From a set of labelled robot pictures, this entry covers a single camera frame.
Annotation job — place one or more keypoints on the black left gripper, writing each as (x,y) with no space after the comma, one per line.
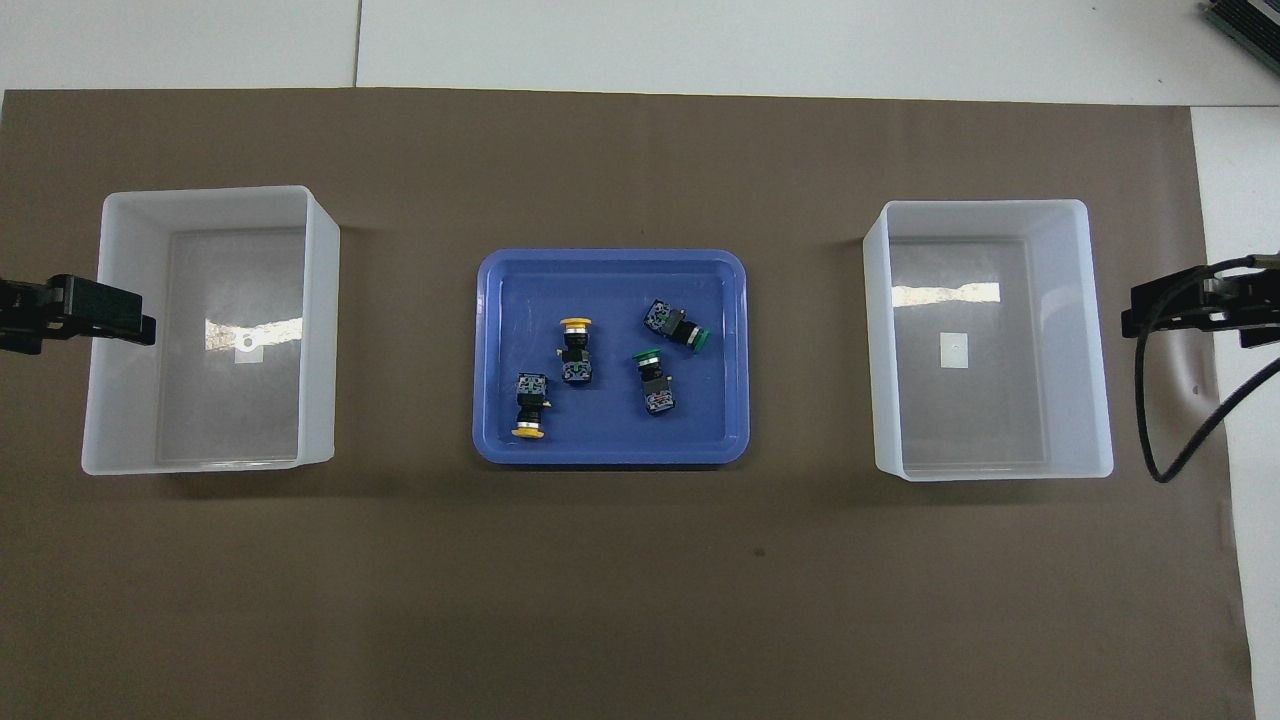
(100,303)

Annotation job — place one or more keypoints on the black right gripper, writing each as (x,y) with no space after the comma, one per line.
(1260,335)

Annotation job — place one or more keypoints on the yellow mushroom push button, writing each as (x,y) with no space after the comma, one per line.
(576,355)
(529,400)

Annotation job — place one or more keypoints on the green mushroom push button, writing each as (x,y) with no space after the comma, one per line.
(675,325)
(655,385)

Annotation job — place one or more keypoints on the translucent white plastic box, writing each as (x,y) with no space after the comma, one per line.
(960,430)
(230,420)

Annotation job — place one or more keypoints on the grey ribbed device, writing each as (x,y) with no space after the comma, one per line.
(1245,25)

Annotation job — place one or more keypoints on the blue plastic tray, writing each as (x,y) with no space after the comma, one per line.
(610,430)

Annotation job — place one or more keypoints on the brown table mat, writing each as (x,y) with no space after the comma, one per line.
(620,580)

